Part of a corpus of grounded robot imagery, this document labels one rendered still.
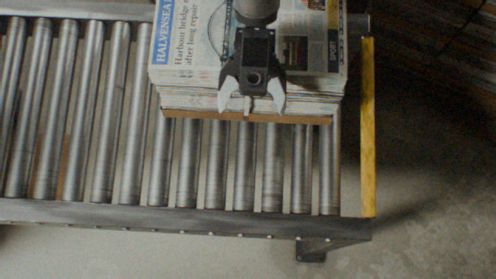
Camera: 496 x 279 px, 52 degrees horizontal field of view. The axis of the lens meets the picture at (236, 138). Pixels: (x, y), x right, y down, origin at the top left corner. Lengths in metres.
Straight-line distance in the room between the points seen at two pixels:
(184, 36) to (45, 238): 1.26
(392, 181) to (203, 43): 1.24
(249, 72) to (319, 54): 0.21
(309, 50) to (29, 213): 0.71
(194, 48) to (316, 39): 0.23
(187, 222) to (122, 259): 0.86
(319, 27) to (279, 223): 0.43
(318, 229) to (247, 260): 0.81
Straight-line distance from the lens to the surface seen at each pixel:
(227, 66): 0.88
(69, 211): 1.21
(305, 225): 1.15
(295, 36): 1.00
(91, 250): 2.02
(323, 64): 0.97
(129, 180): 1.18
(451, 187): 2.12
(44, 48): 1.35
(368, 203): 1.16
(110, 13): 1.34
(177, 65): 0.96
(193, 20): 1.01
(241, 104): 1.09
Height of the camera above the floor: 1.94
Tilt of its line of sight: 75 degrees down
